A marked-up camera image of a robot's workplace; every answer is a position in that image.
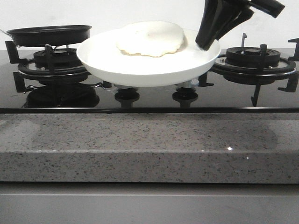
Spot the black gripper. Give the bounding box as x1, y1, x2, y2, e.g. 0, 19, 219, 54
195, 0, 285, 50

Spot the fried egg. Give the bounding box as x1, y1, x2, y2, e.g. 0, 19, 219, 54
116, 21, 185, 57

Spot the white round plate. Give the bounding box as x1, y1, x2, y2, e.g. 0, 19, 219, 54
77, 29, 221, 87

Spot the black frying pan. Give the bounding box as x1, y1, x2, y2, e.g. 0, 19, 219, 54
1, 25, 92, 47

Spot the right black burner with grate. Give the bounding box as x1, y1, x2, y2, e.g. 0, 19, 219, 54
210, 33, 299, 107

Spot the black burner with grate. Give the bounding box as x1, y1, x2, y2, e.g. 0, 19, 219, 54
210, 33, 299, 107
0, 41, 112, 95

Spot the right silver stove knob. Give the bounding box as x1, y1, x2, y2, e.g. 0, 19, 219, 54
175, 79, 199, 91

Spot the silver stove knob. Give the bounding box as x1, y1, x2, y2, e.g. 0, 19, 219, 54
175, 79, 199, 91
114, 84, 138, 92

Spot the left silver stove knob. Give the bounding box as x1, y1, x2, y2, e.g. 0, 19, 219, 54
114, 84, 138, 92

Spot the left black burner with grate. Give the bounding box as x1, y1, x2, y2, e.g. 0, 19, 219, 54
0, 41, 112, 95

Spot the black glass gas cooktop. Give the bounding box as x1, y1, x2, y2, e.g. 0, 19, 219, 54
0, 50, 299, 113

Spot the wire pan support ring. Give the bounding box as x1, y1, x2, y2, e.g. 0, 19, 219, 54
16, 44, 71, 51

